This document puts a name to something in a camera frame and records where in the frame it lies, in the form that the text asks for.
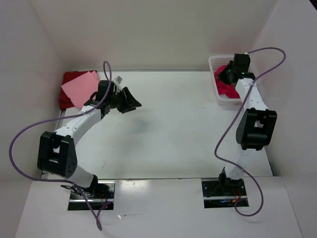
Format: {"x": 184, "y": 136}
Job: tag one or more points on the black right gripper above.
{"x": 222, "y": 75}

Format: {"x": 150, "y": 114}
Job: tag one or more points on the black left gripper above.
{"x": 132, "y": 103}

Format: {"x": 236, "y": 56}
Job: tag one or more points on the magenta t shirt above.
{"x": 224, "y": 89}

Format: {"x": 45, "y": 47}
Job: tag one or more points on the pink t shirt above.
{"x": 81, "y": 88}

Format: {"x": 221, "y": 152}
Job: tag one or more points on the dark red t shirt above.
{"x": 64, "y": 101}

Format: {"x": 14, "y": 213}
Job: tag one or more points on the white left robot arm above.
{"x": 57, "y": 150}

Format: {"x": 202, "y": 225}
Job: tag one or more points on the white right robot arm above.
{"x": 256, "y": 126}

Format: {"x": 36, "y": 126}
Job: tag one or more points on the white plastic laundry basket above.
{"x": 220, "y": 96}

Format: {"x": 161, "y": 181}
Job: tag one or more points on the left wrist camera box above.
{"x": 117, "y": 82}

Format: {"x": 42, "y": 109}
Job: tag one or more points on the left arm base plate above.
{"x": 103, "y": 197}

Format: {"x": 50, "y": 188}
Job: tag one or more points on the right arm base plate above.
{"x": 217, "y": 196}

